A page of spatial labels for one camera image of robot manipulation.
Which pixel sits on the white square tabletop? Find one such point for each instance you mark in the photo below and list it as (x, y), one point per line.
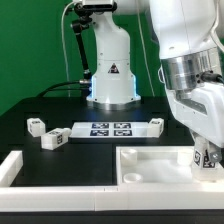
(157, 164)

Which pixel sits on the white U-shaped obstacle fence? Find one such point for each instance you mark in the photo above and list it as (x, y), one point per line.
(121, 196)

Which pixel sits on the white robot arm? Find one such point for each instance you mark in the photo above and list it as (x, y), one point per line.
(188, 33)

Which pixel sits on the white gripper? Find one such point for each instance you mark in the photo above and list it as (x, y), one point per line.
(209, 122)

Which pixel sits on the white marker base plate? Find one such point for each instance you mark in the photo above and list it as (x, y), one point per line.
(109, 130)

